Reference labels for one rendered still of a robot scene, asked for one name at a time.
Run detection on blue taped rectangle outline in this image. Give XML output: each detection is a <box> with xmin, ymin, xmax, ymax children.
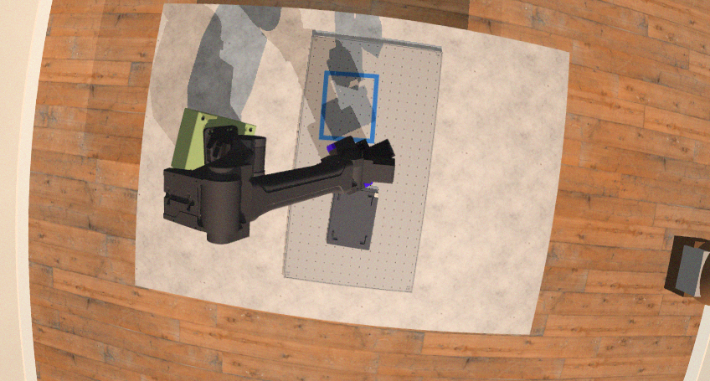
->
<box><xmin>319</xmin><ymin>70</ymin><xmax>379</xmax><ymax>144</ymax></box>

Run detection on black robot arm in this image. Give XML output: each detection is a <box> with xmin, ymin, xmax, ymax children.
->
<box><xmin>163</xmin><ymin>125</ymin><xmax>395</xmax><ymax>245</ymax></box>

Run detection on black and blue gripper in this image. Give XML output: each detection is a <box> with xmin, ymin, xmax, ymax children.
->
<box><xmin>327</xmin><ymin>136</ymin><xmax>373</xmax><ymax>189</ymax></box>

